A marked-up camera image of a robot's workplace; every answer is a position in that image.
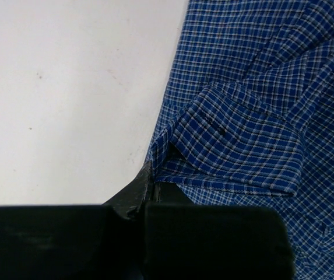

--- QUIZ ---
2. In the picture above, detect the blue checked long sleeve shirt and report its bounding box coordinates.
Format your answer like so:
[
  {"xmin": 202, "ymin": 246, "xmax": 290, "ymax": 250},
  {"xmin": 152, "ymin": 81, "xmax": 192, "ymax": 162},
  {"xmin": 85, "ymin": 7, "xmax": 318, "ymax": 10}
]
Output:
[{"xmin": 147, "ymin": 1, "xmax": 334, "ymax": 279}]

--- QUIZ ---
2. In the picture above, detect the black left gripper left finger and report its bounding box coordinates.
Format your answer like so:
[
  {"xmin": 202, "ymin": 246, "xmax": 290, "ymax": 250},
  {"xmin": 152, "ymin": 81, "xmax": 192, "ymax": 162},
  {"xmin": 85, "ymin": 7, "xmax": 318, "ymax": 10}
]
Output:
[{"xmin": 0, "ymin": 163, "xmax": 152, "ymax": 279}]

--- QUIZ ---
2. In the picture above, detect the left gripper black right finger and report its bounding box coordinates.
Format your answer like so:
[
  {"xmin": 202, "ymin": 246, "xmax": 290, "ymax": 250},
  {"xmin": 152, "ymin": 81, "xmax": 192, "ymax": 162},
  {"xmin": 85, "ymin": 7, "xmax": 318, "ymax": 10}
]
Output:
[{"xmin": 144, "ymin": 183, "xmax": 295, "ymax": 279}]

